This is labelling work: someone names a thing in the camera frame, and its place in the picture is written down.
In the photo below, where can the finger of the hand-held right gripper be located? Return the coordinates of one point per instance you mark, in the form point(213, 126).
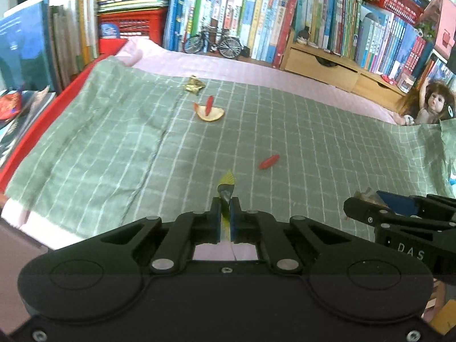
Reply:
point(363, 210)
point(399, 202)

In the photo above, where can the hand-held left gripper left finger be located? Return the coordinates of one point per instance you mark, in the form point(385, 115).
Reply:
point(215, 221)

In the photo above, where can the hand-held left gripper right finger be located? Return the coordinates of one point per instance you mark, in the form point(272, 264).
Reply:
point(235, 221)

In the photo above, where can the brown wrapper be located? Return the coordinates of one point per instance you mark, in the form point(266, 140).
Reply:
point(367, 196)

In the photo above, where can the yellow black wrapper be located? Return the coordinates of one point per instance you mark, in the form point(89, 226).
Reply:
point(226, 185)

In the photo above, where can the pile of leaning books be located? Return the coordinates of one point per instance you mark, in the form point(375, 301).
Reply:
point(441, 69)

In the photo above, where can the row of thin series books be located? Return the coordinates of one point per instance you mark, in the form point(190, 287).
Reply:
point(356, 25)

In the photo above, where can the row of blue-fronted large books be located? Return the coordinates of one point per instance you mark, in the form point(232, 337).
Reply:
point(25, 53)

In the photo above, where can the brown fruit peel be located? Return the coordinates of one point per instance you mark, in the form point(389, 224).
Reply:
point(213, 115)

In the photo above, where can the brown-haired doll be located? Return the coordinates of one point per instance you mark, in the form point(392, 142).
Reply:
point(436, 101)

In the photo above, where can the small glass jar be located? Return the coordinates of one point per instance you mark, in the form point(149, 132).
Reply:
point(406, 84)

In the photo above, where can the green checked cloth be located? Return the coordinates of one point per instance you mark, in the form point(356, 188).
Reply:
point(107, 149)

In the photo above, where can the gold foil wrapper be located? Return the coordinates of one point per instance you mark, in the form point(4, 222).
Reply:
point(194, 85)

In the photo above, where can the pink striped sheet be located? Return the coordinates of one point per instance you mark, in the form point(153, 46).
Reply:
point(249, 73)

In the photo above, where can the wooden desk organizer with drawers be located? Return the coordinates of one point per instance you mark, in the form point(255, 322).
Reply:
point(313, 67)

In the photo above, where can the small green plant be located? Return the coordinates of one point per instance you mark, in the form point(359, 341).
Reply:
point(425, 30)

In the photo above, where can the black model bicycle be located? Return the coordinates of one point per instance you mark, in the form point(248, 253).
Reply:
point(206, 37)

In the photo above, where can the pink toy house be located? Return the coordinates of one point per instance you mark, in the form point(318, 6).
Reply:
point(447, 25)

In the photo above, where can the red plastic tray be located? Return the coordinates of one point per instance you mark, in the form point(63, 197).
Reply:
point(53, 107)

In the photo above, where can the red plastic crate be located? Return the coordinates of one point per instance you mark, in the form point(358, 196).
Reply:
point(142, 23)

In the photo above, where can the pile of flat magazines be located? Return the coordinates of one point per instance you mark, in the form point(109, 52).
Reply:
point(21, 131)

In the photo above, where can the red folded paper packet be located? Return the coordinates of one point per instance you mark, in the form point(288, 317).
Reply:
point(9, 108)

